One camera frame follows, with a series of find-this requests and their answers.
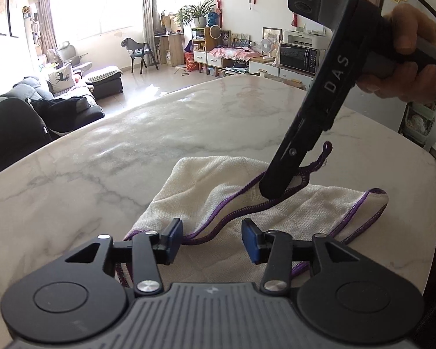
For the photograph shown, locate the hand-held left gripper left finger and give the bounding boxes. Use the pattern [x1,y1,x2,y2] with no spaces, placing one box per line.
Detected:
[64,218,184,296]

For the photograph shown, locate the dark ottoman with checked cover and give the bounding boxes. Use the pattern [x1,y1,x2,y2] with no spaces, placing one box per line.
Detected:
[83,65,124,99]

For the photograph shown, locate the black microwave oven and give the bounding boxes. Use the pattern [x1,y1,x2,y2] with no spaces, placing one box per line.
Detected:
[278,42,321,74]

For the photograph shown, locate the dark wooden chair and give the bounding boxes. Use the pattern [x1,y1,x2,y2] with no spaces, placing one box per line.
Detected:
[121,38,160,74]

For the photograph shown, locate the white printer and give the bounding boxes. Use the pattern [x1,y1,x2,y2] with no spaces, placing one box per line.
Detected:
[283,29,326,50]

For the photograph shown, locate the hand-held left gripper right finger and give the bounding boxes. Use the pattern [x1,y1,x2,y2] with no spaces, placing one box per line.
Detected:
[241,218,360,296]

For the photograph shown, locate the pink cloth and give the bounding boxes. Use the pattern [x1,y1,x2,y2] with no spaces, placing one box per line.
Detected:
[207,46,257,62]

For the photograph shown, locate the brown curtain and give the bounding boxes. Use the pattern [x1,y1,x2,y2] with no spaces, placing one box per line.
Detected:
[38,0,59,56]

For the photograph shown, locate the grey patterned curtain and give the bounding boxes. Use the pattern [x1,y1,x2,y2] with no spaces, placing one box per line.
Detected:
[140,0,159,63]

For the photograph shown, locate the black chair back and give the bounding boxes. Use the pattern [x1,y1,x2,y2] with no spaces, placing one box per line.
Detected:
[0,97,53,183]

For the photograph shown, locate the white towel with purple trim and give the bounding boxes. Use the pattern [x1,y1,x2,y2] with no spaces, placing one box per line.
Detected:
[117,141,389,289]

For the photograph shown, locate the black clothing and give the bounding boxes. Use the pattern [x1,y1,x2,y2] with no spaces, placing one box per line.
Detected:
[30,95,81,132]

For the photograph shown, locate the framed photo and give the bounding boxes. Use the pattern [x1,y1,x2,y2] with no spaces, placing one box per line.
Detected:
[262,27,283,50]

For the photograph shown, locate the grey recliner armchair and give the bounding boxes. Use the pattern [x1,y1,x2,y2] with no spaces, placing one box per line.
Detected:
[54,41,94,78]

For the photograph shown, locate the wooden desk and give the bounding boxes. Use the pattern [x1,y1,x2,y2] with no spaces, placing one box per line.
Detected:
[153,31,185,67]

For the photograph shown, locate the deer print pillow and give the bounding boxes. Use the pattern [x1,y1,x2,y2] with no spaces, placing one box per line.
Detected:
[47,62,75,94]

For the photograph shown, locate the small framed wall picture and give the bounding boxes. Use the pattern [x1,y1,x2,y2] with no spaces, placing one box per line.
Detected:
[7,0,19,39]

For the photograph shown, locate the white low cabinet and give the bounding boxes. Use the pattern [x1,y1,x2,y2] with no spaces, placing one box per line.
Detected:
[192,49,252,78]

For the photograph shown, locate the small white desk fan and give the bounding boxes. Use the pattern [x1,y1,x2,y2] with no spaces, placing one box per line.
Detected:
[258,38,276,61]

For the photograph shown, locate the wooden shelf unit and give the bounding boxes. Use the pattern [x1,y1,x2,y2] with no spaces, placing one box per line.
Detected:
[190,27,223,52]

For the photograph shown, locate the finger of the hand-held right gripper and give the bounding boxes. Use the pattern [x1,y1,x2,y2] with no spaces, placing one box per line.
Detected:
[258,113,327,199]

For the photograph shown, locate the grey sofa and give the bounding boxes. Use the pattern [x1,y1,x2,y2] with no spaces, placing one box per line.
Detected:
[0,76,106,136]

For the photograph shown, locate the red bucket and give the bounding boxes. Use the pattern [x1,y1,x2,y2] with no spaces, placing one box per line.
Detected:
[183,51,199,71]

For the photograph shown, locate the potted green plant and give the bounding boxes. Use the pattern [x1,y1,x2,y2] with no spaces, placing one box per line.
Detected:
[174,0,217,29]

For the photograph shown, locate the white drawer cabinet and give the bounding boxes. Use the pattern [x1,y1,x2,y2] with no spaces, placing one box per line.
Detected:
[249,60,314,90]

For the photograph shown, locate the person's right hand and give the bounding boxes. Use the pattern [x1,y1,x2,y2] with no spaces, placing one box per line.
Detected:
[359,4,436,103]

